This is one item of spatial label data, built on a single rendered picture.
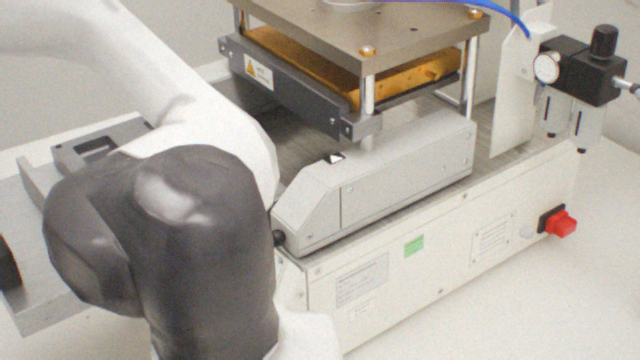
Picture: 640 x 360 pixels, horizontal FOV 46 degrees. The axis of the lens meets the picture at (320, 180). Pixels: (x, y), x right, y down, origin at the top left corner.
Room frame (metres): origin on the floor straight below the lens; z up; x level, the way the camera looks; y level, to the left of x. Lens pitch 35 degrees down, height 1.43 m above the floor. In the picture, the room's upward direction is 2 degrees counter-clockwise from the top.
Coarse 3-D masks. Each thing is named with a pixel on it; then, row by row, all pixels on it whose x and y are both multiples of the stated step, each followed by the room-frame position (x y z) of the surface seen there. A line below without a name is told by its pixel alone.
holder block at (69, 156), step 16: (112, 128) 0.74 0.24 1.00; (128, 128) 0.74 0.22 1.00; (144, 128) 0.74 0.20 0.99; (64, 144) 0.71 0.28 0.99; (80, 144) 0.71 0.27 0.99; (96, 144) 0.72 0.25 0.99; (112, 144) 0.72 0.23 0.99; (64, 160) 0.68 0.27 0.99; (80, 160) 0.68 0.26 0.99; (96, 160) 0.70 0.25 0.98; (64, 176) 0.68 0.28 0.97
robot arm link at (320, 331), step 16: (288, 320) 0.39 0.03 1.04; (304, 320) 0.39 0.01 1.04; (320, 320) 0.40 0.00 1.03; (288, 336) 0.37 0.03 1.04; (304, 336) 0.37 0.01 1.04; (320, 336) 0.38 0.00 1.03; (336, 336) 0.38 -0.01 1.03; (272, 352) 0.35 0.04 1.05; (288, 352) 0.36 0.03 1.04; (304, 352) 0.36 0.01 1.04; (320, 352) 0.36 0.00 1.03; (336, 352) 0.37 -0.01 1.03
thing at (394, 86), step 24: (264, 48) 0.82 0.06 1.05; (288, 48) 0.81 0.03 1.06; (456, 48) 0.80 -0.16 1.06; (312, 72) 0.74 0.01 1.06; (336, 72) 0.74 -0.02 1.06; (384, 72) 0.74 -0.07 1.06; (408, 72) 0.74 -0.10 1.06; (432, 72) 0.76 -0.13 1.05; (456, 72) 0.79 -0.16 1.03; (384, 96) 0.72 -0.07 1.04; (408, 96) 0.75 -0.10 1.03
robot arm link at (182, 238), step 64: (64, 192) 0.40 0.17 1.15; (128, 192) 0.36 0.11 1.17; (192, 192) 0.35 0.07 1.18; (256, 192) 0.37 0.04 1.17; (64, 256) 0.38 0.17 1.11; (128, 256) 0.36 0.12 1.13; (192, 256) 0.33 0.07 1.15; (256, 256) 0.35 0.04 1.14; (192, 320) 0.33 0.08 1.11; (256, 320) 0.34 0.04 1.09
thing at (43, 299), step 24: (24, 168) 0.64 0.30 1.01; (48, 168) 0.70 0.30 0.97; (0, 192) 0.66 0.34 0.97; (24, 192) 0.66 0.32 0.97; (48, 192) 0.60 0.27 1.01; (0, 216) 0.62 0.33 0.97; (24, 216) 0.62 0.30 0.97; (24, 240) 0.58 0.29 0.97; (24, 264) 0.54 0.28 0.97; (48, 264) 0.54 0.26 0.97; (24, 288) 0.51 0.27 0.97; (48, 288) 0.51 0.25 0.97; (24, 312) 0.48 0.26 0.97; (48, 312) 0.49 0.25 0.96; (72, 312) 0.50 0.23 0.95; (24, 336) 0.47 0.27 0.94
